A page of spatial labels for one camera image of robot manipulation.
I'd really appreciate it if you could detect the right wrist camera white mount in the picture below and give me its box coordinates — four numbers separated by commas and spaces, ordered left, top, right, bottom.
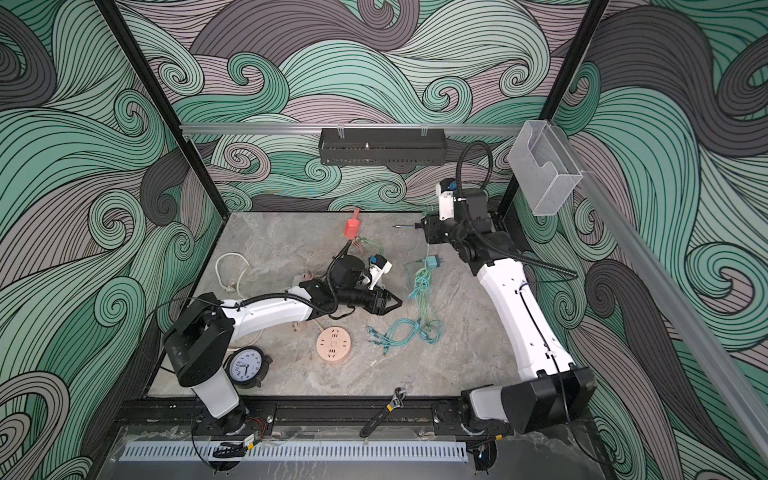
435, 178, 459, 222

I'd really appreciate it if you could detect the pink round plug with cord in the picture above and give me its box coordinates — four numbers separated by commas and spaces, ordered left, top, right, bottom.
292, 319, 325, 333

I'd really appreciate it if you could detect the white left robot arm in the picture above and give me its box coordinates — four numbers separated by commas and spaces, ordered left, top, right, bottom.
163, 241, 402, 435

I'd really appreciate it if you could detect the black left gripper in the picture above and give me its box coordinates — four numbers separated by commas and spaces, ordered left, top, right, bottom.
337, 283, 404, 316

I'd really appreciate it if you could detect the red plastic scoop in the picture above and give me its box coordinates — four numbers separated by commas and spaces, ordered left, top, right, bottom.
344, 208, 361, 240

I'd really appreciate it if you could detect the aluminium rail right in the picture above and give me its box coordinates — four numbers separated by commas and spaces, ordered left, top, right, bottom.
551, 125, 767, 460

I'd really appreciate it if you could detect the black alarm clock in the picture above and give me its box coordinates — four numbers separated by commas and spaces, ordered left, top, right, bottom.
224, 346, 272, 388

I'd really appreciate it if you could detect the light green usb cable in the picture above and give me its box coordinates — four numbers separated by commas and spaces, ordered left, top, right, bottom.
353, 236, 388, 259
404, 257, 439, 328

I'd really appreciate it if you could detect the teal charger plug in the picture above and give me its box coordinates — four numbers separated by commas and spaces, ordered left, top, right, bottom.
424, 255, 440, 270

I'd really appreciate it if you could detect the round pink socket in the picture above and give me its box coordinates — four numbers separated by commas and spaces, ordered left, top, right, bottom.
316, 326, 351, 364

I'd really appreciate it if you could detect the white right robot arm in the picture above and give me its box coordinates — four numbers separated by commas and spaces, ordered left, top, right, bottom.
419, 141, 597, 435

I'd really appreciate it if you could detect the teal usb cable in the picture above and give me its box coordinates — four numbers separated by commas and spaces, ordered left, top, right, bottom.
367, 269, 445, 356

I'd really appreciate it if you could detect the pink usb cable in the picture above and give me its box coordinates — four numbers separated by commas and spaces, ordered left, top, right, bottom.
302, 248, 334, 277

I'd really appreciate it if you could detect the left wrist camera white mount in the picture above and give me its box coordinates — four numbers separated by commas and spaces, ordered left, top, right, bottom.
368, 254, 392, 290

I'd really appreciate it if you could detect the aluminium rail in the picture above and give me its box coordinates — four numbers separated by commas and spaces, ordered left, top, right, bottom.
179, 122, 522, 137
551, 125, 767, 460

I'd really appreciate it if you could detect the adjustable wrench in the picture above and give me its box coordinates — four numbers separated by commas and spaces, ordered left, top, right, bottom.
359, 387, 407, 438

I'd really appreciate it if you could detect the black wall tray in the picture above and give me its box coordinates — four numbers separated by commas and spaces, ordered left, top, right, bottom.
318, 128, 448, 168

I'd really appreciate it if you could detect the aluminium rail back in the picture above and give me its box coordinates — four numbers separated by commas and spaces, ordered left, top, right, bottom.
179, 122, 522, 137

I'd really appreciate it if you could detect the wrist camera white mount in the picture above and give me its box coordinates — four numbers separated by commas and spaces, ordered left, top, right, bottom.
368, 254, 392, 290
435, 178, 459, 222

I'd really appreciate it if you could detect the white power strip cord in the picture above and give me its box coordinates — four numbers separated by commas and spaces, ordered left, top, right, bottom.
214, 251, 250, 298

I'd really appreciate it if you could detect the white slotted cable duct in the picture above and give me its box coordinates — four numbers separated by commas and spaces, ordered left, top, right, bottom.
118, 441, 469, 463

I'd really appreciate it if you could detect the black handle screwdriver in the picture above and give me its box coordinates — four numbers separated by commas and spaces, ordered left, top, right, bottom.
392, 223, 424, 230

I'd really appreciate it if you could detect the clear plastic wall holder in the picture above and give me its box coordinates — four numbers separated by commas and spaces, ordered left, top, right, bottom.
507, 120, 583, 217

